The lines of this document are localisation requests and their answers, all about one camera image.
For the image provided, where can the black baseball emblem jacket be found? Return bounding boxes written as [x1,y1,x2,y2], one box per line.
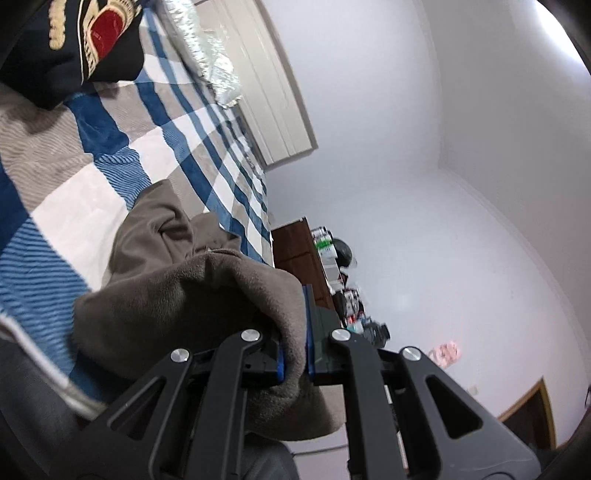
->
[1,0,146,110]

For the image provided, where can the wooden door frame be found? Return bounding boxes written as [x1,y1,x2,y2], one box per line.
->
[498,378,557,451]

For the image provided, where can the pale green rear pillow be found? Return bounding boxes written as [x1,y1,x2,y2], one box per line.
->
[156,0,242,109]

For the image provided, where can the grey-brown fleece sweatpants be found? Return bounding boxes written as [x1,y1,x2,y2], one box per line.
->
[73,180,346,441]

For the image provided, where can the brown wooden dresser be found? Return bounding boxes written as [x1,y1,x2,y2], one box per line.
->
[271,217,335,310]

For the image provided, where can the white wooden headboard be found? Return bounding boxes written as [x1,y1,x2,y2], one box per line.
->
[195,1,318,168]

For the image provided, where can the blue white plaid blanket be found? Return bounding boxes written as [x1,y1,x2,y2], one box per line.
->
[1,10,271,419]

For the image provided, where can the pink wall calendar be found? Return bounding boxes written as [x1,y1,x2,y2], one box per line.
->
[428,341,462,369]

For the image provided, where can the black helmet on dresser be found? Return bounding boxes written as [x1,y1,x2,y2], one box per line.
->
[332,238,358,269]

